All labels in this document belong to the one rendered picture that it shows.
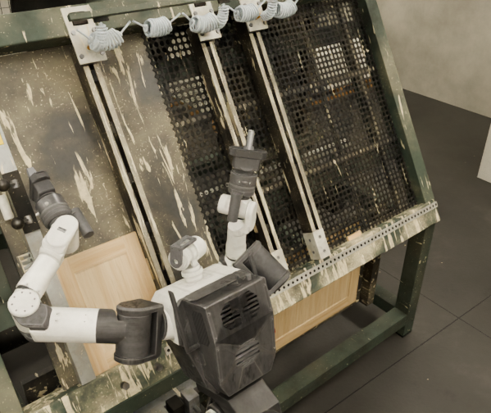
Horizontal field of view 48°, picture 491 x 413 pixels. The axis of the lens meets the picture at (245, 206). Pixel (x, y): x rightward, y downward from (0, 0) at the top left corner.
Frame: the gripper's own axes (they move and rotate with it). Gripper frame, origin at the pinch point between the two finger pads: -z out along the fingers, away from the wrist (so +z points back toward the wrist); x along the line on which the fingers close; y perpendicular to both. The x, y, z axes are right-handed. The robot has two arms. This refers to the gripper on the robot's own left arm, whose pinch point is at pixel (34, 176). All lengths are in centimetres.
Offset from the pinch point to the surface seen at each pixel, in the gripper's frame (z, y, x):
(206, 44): -31, 82, -9
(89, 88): -23.8, 29.7, -6.3
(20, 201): 0.0, -4.4, 10.6
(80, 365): 47, -5, 42
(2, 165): -10.9, -5.2, 4.7
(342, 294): 61, 146, 102
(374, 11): -31, 184, -9
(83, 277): 24.0, 6.7, 30.0
